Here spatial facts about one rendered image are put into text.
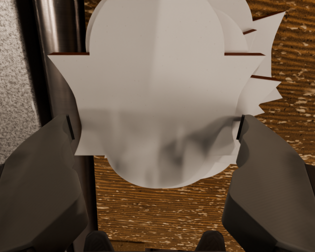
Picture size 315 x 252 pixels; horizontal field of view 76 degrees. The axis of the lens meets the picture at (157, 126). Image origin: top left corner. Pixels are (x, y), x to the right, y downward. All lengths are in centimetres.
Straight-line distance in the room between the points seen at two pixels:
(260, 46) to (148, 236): 28
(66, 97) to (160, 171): 12
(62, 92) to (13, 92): 5
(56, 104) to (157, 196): 16
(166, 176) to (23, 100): 17
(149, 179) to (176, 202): 12
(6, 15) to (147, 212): 26
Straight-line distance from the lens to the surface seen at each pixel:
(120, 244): 35
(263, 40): 18
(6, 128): 28
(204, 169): 17
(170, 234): 34
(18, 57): 23
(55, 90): 22
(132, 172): 16
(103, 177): 25
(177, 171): 15
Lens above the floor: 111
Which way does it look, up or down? 59 degrees down
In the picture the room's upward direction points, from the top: 180 degrees clockwise
